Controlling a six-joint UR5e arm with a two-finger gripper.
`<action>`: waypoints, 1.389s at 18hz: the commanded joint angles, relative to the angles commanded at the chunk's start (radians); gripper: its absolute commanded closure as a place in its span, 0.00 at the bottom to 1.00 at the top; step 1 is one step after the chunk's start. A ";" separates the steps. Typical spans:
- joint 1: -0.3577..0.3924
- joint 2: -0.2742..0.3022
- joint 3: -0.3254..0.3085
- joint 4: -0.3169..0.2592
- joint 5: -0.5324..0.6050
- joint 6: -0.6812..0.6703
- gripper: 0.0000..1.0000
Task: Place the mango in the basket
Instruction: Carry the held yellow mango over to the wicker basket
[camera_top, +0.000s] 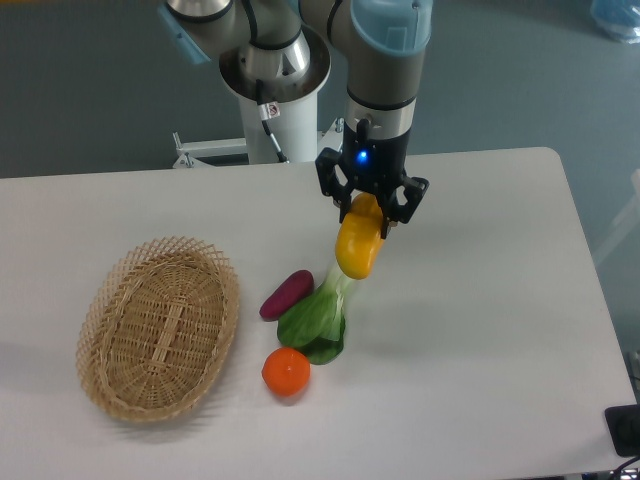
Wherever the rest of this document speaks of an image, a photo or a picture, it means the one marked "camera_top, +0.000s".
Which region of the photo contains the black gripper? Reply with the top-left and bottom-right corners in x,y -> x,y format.
315,125 -> 430,239

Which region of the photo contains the yellow mango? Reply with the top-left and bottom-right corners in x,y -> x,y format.
335,193 -> 384,280

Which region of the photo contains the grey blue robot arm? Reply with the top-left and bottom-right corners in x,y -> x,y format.
159,0 -> 432,233

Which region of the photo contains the woven wicker basket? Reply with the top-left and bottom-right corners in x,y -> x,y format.
76,237 -> 240,423

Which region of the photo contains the purple sweet potato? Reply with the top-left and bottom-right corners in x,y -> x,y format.
259,270 -> 315,321

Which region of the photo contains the green bok choy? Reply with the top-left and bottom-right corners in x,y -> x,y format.
277,264 -> 354,365

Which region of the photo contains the orange fruit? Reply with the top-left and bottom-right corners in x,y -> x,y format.
261,347 -> 311,397

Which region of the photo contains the blue plastic bag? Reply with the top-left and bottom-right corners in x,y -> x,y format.
590,0 -> 639,44

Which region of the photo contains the black device at table edge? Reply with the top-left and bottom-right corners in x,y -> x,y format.
604,404 -> 639,457

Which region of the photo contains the white pedestal foot bracket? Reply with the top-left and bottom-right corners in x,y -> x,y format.
172,117 -> 346,169

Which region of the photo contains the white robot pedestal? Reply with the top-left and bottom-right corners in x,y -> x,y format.
219,26 -> 331,164

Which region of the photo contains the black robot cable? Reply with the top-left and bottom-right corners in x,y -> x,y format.
253,78 -> 290,164

